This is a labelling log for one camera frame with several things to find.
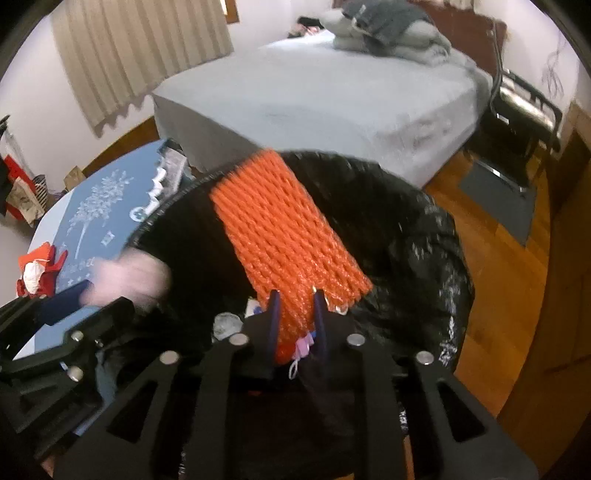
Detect white crumpled paper ball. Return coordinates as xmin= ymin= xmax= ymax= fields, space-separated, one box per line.
xmin=23 ymin=261 xmax=47 ymax=295

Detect orange foam fruit net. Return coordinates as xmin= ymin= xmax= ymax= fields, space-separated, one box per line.
xmin=209 ymin=148 xmax=374 ymax=365

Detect brown paper bag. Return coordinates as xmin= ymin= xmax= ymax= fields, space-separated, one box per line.
xmin=62 ymin=166 xmax=86 ymax=192

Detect wooden wardrobe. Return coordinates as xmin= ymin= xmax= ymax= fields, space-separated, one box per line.
xmin=496 ymin=99 xmax=591 ymax=476

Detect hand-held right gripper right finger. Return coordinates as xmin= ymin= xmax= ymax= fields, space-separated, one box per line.
xmin=314 ymin=288 xmax=539 ymax=480

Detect patterned chair cushion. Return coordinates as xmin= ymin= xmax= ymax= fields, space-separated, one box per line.
xmin=501 ymin=85 xmax=555 ymax=116

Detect black folding chair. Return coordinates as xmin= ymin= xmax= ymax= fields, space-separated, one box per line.
xmin=466 ymin=69 xmax=564 ymax=195

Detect striped bag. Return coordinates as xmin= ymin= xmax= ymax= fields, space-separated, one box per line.
xmin=32 ymin=174 xmax=49 ymax=208

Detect blue tree-print tablecloth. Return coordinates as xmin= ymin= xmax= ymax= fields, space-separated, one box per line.
xmin=9 ymin=138 xmax=185 ymax=361

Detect dark grey folded blanket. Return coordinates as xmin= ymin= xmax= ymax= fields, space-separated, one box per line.
xmin=344 ymin=0 xmax=432 ymax=47

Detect black trash bin with bag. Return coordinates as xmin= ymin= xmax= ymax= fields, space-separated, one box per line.
xmin=124 ymin=150 xmax=476 ymax=462

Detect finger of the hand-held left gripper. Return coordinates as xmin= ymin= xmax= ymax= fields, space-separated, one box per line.
xmin=0 ymin=281 xmax=93 ymax=326
xmin=0 ymin=298 xmax=137 ymax=384

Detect pink tissue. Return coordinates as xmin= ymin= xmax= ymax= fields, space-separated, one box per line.
xmin=88 ymin=251 xmax=172 ymax=310

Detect dark wooden headboard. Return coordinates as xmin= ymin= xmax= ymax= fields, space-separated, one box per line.
xmin=411 ymin=0 xmax=508 ymax=79

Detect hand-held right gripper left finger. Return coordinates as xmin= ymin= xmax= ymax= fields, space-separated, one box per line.
xmin=55 ymin=290 xmax=282 ymax=480

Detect bed with grey sheet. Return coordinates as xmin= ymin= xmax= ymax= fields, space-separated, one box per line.
xmin=151 ymin=18 xmax=495 ymax=190

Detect grey floor mat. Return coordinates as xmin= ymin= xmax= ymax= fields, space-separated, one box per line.
xmin=459 ymin=159 xmax=539 ymax=247

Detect dark clothes behind bed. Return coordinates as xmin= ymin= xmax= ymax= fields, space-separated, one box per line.
xmin=286 ymin=16 xmax=324 ymax=38

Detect wide beige curtain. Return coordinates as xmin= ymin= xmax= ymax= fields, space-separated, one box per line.
xmin=50 ymin=0 xmax=234 ymax=137

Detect light grey folded duvet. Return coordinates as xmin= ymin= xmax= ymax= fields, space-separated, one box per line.
xmin=321 ymin=7 xmax=453 ymax=65

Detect red plastic bag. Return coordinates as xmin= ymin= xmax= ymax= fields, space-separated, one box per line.
xmin=17 ymin=243 xmax=69 ymax=298

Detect crumpled clear plastic wrapper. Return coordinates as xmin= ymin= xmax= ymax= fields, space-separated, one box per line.
xmin=213 ymin=313 xmax=243 ymax=340

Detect white wall cables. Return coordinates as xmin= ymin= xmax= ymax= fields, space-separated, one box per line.
xmin=540 ymin=34 xmax=568 ymax=95

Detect red hanging bag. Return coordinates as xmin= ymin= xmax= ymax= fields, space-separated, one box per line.
xmin=0 ymin=154 xmax=34 ymax=182

